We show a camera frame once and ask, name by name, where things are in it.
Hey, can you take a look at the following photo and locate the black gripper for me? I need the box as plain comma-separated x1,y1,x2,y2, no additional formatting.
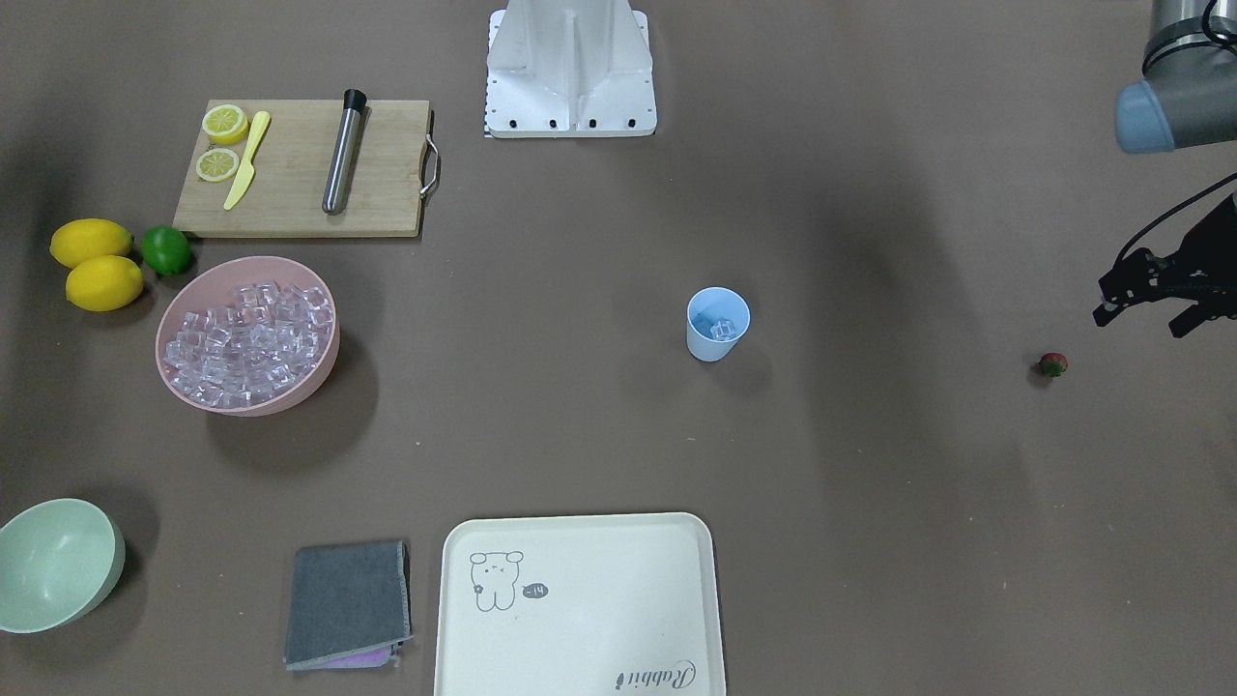
1092,194,1236,337

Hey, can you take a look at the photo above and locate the clear ice cube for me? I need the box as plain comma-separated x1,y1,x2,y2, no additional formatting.
708,318,738,342

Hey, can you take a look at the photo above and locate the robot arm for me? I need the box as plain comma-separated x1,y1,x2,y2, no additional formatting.
1092,1,1236,337

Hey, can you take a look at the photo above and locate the light blue plastic cup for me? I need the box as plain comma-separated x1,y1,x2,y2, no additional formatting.
687,287,751,363

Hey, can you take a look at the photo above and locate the pink bowl of ice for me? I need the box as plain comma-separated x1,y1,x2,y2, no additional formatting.
155,256,341,417

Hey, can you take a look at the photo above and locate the red strawberry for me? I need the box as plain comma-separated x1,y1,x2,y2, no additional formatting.
1035,352,1069,380

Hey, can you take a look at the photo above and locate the cream rabbit tray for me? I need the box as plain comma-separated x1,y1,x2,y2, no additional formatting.
434,512,729,695

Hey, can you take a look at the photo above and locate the steel muddler rod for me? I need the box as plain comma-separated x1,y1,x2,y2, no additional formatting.
320,88,367,216

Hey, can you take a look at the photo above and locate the grey folded cloth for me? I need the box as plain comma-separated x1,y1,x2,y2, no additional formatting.
283,540,414,671

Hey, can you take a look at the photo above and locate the yellow plastic knife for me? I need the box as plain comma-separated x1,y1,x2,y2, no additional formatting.
221,110,273,211

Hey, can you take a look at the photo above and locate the wooden cutting board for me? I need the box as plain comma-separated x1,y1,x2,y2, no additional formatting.
172,96,437,239

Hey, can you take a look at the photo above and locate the lemon slice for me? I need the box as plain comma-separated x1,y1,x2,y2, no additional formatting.
200,104,250,146
194,147,242,184

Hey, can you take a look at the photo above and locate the green lime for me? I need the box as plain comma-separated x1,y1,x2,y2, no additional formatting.
140,225,193,276

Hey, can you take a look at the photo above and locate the yellow lemon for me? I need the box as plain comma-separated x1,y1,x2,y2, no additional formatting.
66,255,143,312
48,218,134,269

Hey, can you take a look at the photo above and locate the green bowl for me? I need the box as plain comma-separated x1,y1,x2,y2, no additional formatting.
1,498,127,634

